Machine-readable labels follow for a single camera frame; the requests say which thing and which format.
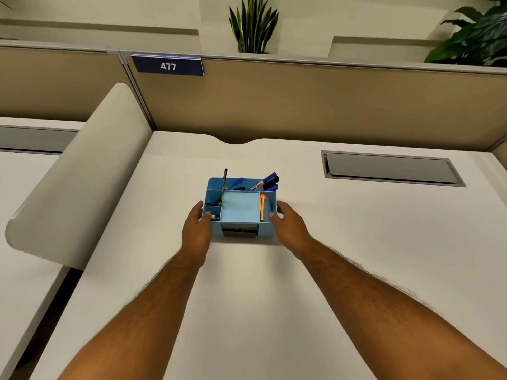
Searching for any blue capped white marker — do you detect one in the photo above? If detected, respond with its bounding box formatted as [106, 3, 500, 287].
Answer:
[249, 172, 278, 192]

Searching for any grey cable cover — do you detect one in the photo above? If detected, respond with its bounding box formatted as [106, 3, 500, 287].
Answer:
[0, 123, 81, 155]
[320, 149, 467, 188]

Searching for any broad leaf green plant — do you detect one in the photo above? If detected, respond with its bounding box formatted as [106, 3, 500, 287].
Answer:
[423, 0, 507, 68]

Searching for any blue desk organizer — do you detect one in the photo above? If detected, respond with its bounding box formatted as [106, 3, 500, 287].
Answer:
[202, 177, 278, 239]

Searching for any black silver slim pen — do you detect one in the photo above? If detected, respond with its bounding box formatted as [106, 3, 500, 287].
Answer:
[217, 168, 229, 205]

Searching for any beige partition panel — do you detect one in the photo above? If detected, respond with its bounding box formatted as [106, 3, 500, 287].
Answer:
[124, 52, 507, 152]
[0, 44, 138, 123]

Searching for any person's right forearm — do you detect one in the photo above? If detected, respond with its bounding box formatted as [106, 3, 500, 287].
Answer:
[297, 240, 507, 380]

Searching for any green potted plant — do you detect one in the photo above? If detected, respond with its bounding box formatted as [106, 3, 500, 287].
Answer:
[228, 0, 280, 55]

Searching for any person's right hand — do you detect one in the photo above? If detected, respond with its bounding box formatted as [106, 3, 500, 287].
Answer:
[269, 200, 314, 261]

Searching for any white divider screen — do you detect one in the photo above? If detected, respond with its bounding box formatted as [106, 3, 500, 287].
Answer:
[4, 82, 154, 271]

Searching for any person's left hand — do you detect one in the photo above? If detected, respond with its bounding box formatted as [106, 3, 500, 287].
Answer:
[181, 199, 213, 269]

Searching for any blue number sign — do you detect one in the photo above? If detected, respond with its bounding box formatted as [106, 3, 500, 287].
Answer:
[130, 54, 205, 77]

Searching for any beige side panel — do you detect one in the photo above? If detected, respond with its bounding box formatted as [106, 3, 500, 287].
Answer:
[491, 139, 507, 172]

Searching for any person's left forearm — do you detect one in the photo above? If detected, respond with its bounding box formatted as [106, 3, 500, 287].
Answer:
[57, 251, 205, 380]

